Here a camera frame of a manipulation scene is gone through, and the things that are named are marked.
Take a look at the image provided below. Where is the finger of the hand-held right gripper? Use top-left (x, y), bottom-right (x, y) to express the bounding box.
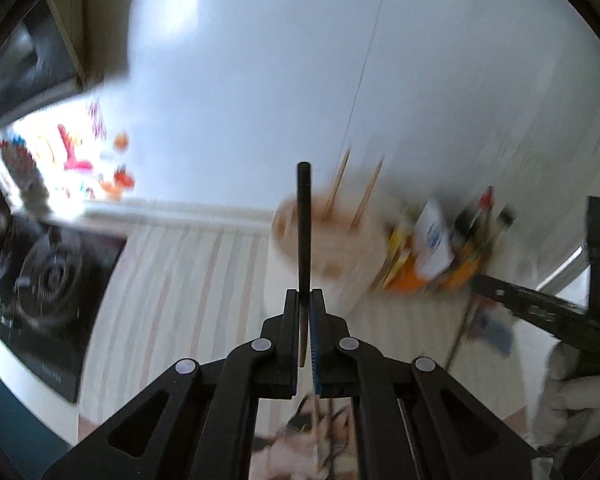
top-left (471, 274), bottom-right (590, 335)

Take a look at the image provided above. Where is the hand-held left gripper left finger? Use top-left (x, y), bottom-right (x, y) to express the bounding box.
top-left (42, 289), bottom-right (303, 480)

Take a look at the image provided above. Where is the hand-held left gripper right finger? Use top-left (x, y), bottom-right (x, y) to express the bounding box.
top-left (309, 288), bottom-right (563, 480)

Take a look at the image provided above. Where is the beige cylindrical utensil holder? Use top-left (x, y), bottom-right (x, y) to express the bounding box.
top-left (261, 194), bottom-right (388, 319)

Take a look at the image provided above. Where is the black chopstick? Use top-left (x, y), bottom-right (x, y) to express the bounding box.
top-left (296, 161), bottom-right (328, 472)

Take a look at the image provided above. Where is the bunch of wooden chopsticks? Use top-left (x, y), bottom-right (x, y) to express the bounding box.
top-left (324, 147), bottom-right (386, 233)

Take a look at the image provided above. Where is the person's right hand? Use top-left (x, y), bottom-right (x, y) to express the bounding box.
top-left (536, 342), bottom-right (600, 457)

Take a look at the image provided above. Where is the dark soy sauce bottle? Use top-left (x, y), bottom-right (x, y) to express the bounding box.
top-left (452, 186), bottom-right (517, 261)

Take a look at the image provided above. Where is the clear condiment tray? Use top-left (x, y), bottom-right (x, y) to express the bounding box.
top-left (379, 225), bottom-right (486, 294)

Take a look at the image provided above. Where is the white orange seasoning packet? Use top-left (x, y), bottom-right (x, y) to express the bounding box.
top-left (411, 199), bottom-right (455, 279)

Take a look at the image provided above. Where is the cat shaped mat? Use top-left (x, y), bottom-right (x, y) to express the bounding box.
top-left (252, 394), bottom-right (362, 480)

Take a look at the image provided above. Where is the black gas cooktop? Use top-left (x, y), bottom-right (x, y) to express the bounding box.
top-left (0, 180), bottom-right (129, 404)

